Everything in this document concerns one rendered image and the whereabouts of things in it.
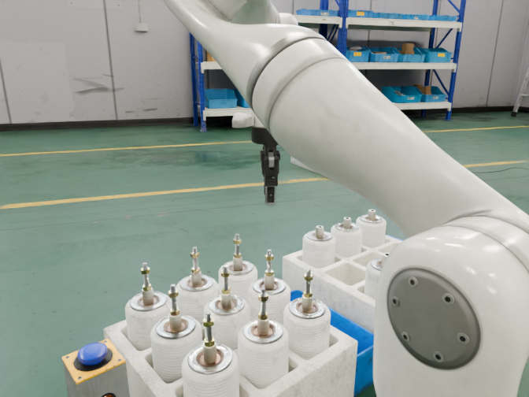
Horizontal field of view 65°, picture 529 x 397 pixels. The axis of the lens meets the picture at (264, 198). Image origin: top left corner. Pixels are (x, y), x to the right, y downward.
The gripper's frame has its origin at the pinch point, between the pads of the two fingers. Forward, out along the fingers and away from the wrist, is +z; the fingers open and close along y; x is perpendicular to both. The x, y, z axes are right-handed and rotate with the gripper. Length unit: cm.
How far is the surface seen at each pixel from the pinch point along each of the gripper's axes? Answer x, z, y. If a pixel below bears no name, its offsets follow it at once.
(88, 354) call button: 27.5, 14.0, -32.2
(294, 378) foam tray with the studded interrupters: -3.7, 29.0, -20.9
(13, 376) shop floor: 63, 47, 3
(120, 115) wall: 169, 33, 461
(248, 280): 4.8, 23.1, 5.4
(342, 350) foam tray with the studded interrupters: -14.2, 29.1, -13.3
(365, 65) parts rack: -147, -28, 474
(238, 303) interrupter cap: 6.9, 21.7, -7.3
